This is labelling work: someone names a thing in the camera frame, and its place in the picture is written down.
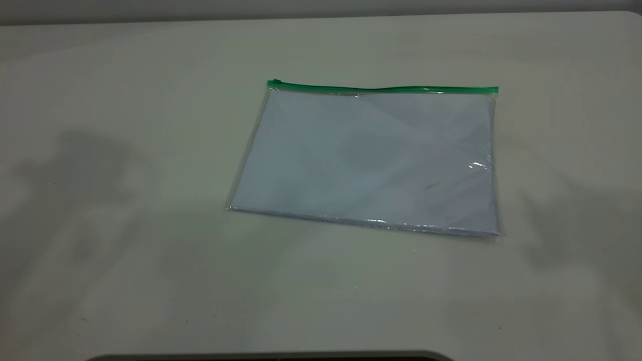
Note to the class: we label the dark curved base panel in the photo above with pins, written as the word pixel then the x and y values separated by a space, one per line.
pixel 271 357

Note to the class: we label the clear zip bag green strip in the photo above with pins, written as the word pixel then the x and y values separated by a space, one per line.
pixel 381 91

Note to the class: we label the green zipper slider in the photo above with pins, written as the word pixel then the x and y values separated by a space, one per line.
pixel 275 82

